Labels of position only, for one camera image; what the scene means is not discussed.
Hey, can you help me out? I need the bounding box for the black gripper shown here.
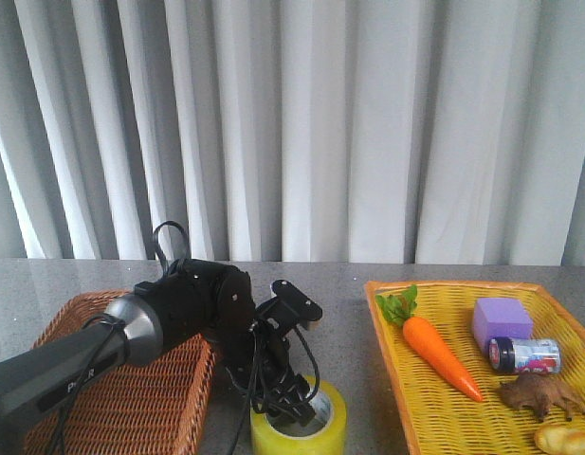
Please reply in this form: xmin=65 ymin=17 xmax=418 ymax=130
xmin=247 ymin=299 xmax=316 ymax=426

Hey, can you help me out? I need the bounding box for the yellow tape roll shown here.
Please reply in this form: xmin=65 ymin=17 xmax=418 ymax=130
xmin=249 ymin=380 xmax=347 ymax=455

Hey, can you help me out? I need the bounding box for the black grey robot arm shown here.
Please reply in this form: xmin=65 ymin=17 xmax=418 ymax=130
xmin=0 ymin=260 xmax=322 ymax=432

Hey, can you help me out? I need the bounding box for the yellow woven tray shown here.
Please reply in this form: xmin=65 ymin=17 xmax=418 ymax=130
xmin=365 ymin=281 xmax=585 ymax=454

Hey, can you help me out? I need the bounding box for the orange toy carrot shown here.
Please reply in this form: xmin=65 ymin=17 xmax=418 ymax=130
xmin=375 ymin=284 xmax=484 ymax=402

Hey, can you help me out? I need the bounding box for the brown wicker basket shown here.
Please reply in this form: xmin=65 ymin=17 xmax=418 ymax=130
xmin=23 ymin=290 xmax=216 ymax=454

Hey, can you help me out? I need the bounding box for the purple foam cube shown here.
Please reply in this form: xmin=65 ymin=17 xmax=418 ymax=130
xmin=471 ymin=297 xmax=534 ymax=355

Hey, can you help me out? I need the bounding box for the small black-capped jar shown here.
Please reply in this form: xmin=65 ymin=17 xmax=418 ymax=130
xmin=487 ymin=337 xmax=562 ymax=374

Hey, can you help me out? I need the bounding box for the brown toy animal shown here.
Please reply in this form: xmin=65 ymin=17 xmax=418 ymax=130
xmin=499 ymin=373 xmax=585 ymax=422

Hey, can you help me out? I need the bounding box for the toy bread piece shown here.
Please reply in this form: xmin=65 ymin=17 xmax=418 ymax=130
xmin=534 ymin=425 xmax=585 ymax=455

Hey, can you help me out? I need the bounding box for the grey pleated curtain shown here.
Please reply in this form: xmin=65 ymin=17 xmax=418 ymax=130
xmin=0 ymin=1 xmax=585 ymax=265

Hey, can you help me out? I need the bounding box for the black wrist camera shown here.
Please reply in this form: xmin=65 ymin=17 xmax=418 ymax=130
xmin=269 ymin=280 xmax=323 ymax=333

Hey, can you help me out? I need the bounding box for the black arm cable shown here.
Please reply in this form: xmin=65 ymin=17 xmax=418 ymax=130
xmin=47 ymin=220 xmax=321 ymax=455

